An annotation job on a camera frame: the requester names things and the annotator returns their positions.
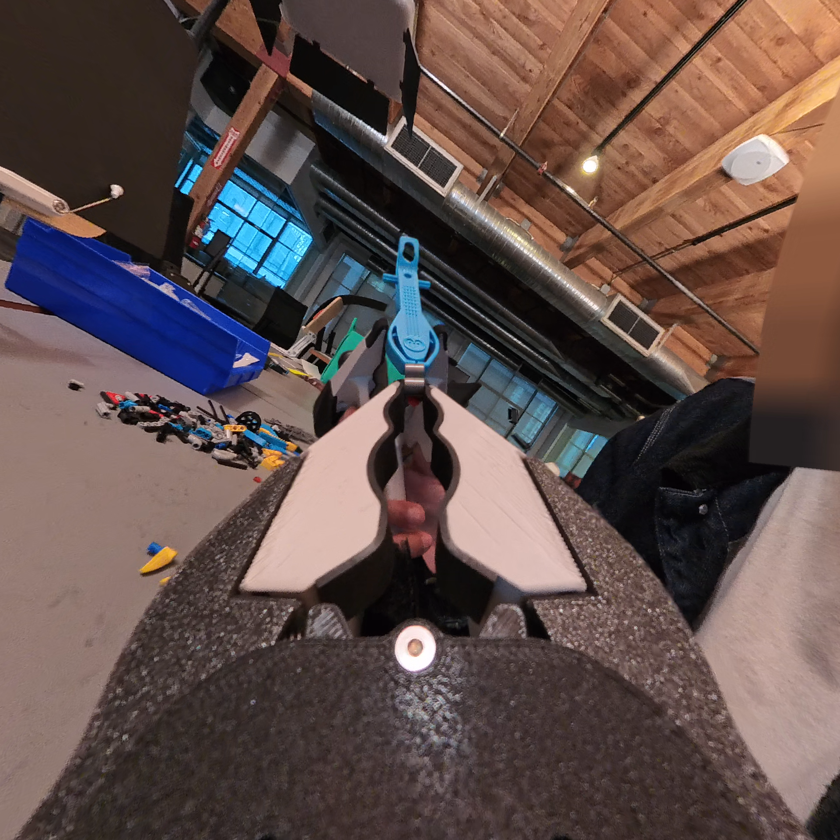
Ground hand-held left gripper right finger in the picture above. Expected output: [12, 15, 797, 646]
[425, 386, 588, 624]

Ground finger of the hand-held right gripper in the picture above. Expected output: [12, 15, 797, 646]
[328, 320, 395, 421]

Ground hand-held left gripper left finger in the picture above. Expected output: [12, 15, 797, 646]
[239, 382, 403, 619]

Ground light blue brick separator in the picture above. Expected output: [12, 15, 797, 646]
[385, 236, 448, 385]

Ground pile of small building bricks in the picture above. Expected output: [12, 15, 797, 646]
[97, 390, 304, 471]

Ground grey desk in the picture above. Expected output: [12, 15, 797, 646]
[0, 259, 329, 840]

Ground person's right hand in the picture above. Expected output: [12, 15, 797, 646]
[387, 453, 448, 573]

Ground clear plastic bags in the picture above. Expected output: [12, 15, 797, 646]
[115, 259, 265, 370]

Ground large paned window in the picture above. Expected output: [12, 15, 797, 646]
[177, 118, 316, 290]

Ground person in dark jacket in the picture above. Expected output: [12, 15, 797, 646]
[576, 377, 791, 627]

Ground blue plastic bin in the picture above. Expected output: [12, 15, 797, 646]
[5, 217, 271, 396]

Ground white air vent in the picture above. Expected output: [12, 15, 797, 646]
[384, 118, 463, 194]
[600, 295, 667, 357]

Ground white shirt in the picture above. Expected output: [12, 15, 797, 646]
[692, 462, 840, 824]

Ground black board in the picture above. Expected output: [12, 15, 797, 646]
[0, 0, 199, 265]

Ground white ceiling access point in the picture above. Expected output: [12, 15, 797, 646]
[722, 134, 790, 186]

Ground blue jeans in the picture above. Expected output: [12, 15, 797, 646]
[806, 787, 840, 840]

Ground silver air duct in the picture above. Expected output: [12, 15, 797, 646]
[311, 92, 697, 395]

